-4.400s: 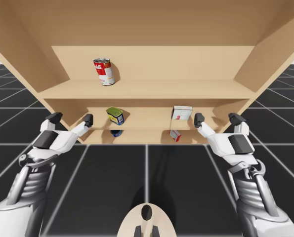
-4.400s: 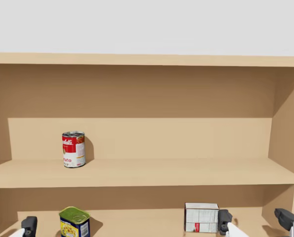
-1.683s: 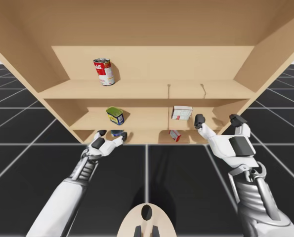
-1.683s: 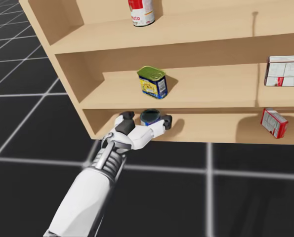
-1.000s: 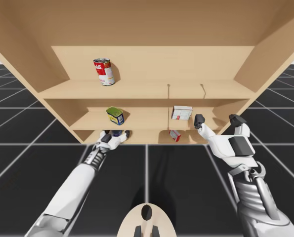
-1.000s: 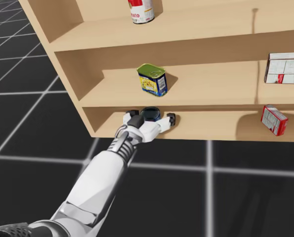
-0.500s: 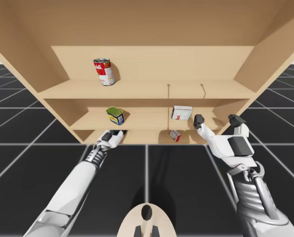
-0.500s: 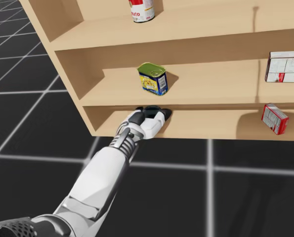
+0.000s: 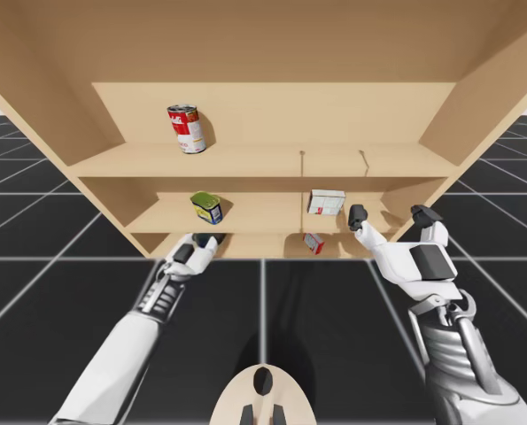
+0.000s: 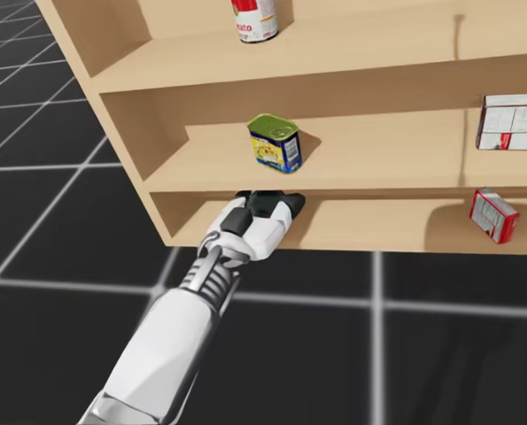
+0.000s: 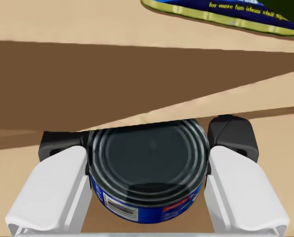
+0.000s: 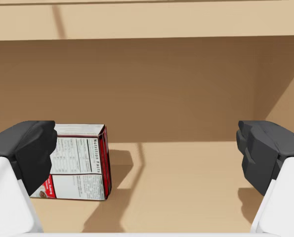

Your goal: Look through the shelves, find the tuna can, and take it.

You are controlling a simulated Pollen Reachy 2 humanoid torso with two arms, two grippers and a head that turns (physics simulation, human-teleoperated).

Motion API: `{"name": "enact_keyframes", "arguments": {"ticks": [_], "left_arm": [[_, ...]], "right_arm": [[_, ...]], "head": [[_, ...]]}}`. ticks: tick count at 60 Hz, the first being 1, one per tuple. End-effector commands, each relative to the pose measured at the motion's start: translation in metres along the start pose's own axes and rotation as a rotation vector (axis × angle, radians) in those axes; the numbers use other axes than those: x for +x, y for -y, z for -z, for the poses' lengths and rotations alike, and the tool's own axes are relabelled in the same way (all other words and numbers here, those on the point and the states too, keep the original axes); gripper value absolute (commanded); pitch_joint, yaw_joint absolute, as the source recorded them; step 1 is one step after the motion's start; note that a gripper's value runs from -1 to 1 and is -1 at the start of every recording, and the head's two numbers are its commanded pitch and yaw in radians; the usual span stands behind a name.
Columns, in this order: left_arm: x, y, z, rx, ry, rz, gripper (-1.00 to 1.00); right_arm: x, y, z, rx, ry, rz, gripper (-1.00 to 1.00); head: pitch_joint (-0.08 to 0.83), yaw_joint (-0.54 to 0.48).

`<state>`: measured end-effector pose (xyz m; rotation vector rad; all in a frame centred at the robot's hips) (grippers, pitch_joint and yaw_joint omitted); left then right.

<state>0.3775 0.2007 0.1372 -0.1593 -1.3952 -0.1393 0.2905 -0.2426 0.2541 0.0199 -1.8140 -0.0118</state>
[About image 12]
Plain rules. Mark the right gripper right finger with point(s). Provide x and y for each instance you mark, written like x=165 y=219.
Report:
x=263 y=153

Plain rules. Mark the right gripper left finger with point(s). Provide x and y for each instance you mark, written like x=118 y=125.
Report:
x=28 y=153

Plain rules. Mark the red and white carton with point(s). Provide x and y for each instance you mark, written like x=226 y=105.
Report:
x=85 y=160

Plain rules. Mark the pale wooden shelf unit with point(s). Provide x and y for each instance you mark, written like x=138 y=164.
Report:
x=176 y=98

